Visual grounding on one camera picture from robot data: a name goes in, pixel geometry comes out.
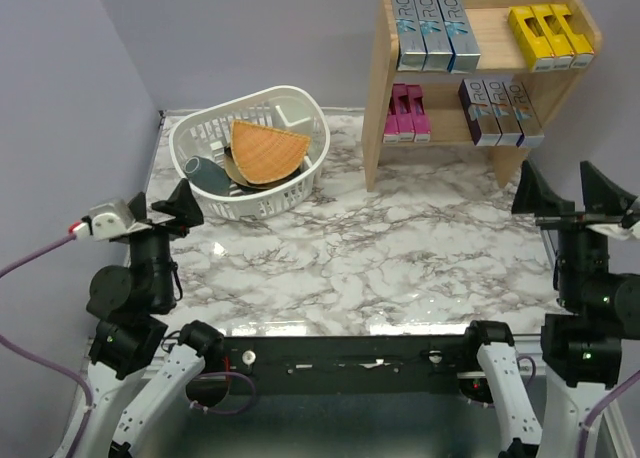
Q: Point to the silver toothpaste box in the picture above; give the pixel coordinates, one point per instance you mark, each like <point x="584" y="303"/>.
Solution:
<point x="511" y="132"/>

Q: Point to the dark teal cup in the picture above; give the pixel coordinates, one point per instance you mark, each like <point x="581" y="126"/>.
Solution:
<point x="207" y="176"/>

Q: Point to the white plastic basket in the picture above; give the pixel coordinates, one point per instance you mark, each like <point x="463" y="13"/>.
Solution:
<point x="207" y="132"/>

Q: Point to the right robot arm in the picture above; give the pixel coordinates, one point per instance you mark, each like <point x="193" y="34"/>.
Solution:
<point x="582" y="346"/>

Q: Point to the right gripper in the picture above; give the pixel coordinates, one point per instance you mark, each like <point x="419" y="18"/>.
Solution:
<point x="603" y="203"/>

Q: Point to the yellow toothpaste box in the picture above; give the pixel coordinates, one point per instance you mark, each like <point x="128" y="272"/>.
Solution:
<point x="547" y="23"/>
<point x="534" y="46"/>
<point x="583" y="52"/>

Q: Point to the wooden two-tier shelf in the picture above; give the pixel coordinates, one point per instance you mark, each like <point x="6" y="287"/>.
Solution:
<point x="487" y="73"/>

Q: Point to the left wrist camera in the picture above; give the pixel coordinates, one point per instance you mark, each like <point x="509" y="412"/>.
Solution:
<point x="109" y="221"/>

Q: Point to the black base bar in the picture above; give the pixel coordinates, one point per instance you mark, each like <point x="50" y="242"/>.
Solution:
<point x="356" y="365"/>

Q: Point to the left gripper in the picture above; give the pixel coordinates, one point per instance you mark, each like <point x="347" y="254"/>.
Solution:
<point x="183" y="203"/>

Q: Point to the blue green toothpaste box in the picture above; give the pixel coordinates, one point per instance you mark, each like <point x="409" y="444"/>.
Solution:
<point x="412" y="51"/>

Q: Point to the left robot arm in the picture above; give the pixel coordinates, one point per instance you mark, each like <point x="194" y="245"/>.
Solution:
<point x="127" y="301"/>

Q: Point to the pink toothpaste box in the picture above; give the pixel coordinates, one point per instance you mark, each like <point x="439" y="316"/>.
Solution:
<point x="403" y="113"/>
<point x="420" y="119"/>
<point x="391" y="132"/>

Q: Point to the metallic blue toothpaste box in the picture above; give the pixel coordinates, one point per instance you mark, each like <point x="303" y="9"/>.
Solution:
<point x="438" y="48"/>
<point x="466" y="51"/>

